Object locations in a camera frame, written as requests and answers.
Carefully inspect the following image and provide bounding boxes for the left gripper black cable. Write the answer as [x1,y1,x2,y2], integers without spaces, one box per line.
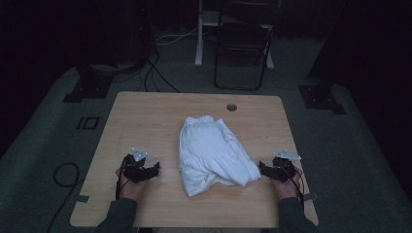
[115,159,131,200]

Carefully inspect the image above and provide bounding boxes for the black floor cables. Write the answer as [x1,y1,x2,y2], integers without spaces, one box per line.
[138,48,181,94]

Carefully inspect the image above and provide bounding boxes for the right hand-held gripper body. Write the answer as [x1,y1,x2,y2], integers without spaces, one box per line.
[271,149,302,183]

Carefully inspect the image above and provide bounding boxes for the dark equipment tower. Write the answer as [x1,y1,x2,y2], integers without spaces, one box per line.
[127,0,158,67]

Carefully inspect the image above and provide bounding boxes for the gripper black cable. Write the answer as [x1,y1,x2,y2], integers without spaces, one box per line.
[115,159,131,200]
[281,164,306,210]

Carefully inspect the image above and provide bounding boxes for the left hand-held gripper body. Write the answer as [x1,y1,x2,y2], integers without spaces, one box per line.
[120,147,154,184]

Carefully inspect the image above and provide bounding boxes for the black folding chair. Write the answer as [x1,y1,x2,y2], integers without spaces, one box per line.
[213,0,277,92]

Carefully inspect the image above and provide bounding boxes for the looped black floor cable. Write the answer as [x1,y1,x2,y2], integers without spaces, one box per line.
[46,161,81,233]

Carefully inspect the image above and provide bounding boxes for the white floor cable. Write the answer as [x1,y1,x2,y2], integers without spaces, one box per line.
[154,26,200,47]

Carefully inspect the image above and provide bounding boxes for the white metal stand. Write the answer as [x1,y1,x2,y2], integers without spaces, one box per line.
[193,0,276,71]

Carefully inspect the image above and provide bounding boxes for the white skirt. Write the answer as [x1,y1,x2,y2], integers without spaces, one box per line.
[178,115,262,198]

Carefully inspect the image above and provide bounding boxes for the black stand base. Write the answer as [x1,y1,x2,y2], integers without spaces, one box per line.
[297,74,347,116]
[62,63,115,104]

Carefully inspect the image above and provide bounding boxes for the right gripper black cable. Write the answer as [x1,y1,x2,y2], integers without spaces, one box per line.
[281,164,306,210]

